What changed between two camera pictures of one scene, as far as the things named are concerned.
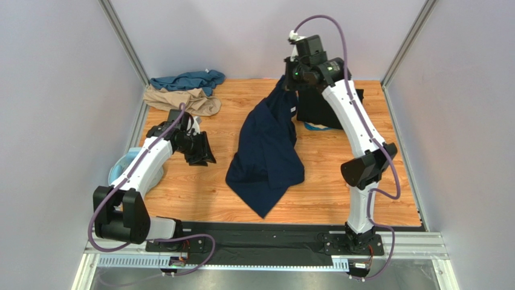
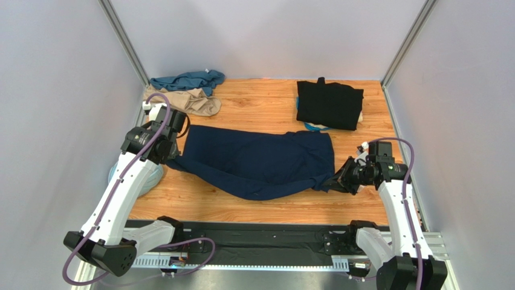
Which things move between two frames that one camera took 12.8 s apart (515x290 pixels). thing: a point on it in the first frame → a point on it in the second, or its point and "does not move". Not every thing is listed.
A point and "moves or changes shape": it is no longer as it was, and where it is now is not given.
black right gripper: x=290 y=75 → x=347 y=175
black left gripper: x=196 y=159 → x=176 y=153
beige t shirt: x=196 y=102 does not move
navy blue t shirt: x=267 y=161 moves or changes shape
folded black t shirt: x=313 y=106 does not move
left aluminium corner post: x=115 y=25 does not move
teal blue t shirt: x=205 y=80 does not move
